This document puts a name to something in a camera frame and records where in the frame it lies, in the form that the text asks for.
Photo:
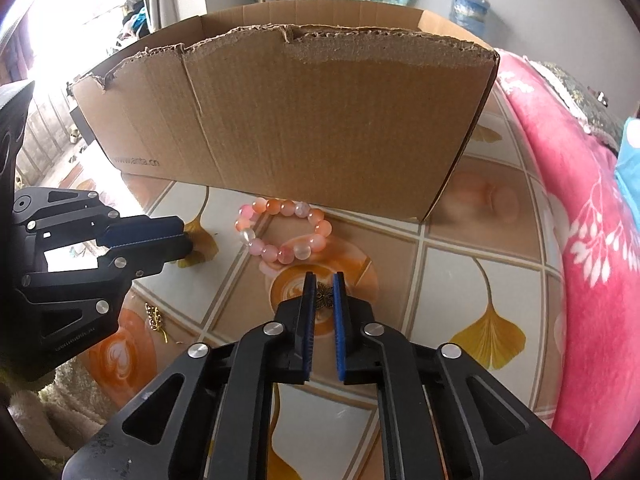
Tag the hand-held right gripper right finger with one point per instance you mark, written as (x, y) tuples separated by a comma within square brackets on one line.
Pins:
[(340, 320)]

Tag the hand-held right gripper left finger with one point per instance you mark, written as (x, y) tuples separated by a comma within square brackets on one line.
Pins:
[(310, 320)]

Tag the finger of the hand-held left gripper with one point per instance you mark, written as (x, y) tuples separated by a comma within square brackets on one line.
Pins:
[(160, 255), (145, 232)]

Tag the bronze butterfly pendant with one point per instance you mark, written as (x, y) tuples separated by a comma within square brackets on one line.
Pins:
[(324, 296)]

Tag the cardboard box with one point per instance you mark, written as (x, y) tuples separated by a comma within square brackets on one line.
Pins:
[(325, 125)]

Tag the patterned plastic tablecloth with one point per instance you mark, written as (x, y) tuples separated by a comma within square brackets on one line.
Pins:
[(450, 270)]

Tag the pile of clothes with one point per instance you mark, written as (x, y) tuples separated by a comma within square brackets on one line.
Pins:
[(130, 25)]

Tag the pink floral blanket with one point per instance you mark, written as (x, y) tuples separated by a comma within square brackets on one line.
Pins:
[(590, 285)]

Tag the grey lace-trimmed pillow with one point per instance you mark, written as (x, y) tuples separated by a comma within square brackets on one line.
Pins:
[(585, 105)]

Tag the blue plush pillow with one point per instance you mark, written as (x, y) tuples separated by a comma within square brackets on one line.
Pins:
[(631, 150)]

